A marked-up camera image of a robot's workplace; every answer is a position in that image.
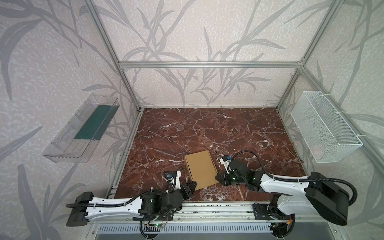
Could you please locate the brown cardboard box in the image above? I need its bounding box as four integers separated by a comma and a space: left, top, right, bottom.
185, 150, 218, 190

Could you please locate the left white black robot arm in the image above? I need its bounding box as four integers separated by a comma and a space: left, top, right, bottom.
66, 182, 198, 227

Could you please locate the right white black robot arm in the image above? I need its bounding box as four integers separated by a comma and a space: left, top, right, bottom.
216, 156, 350, 226

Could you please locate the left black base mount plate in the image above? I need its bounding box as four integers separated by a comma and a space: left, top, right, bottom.
133, 205, 176, 221

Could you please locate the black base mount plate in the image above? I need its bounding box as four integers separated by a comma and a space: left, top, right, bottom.
252, 203, 291, 222
133, 205, 176, 221

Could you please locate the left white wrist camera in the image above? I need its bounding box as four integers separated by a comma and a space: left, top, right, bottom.
169, 170, 182, 190

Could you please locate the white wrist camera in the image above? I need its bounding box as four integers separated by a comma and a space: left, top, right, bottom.
169, 170, 182, 190
219, 156, 231, 174

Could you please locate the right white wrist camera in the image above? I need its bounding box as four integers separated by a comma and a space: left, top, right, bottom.
219, 156, 231, 174

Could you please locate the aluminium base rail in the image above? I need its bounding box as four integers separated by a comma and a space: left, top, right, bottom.
89, 202, 327, 224

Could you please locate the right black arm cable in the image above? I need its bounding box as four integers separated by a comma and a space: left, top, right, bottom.
230, 149, 358, 206

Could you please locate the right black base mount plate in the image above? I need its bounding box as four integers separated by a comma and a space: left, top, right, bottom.
252, 203, 291, 222

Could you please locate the white wire mesh basket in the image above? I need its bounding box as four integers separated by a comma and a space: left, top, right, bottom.
291, 91, 363, 164

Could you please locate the clear plastic wall bin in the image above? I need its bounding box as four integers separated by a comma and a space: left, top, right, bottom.
42, 94, 120, 163

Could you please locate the aluminium cage frame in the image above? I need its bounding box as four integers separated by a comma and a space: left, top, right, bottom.
85, 0, 384, 173

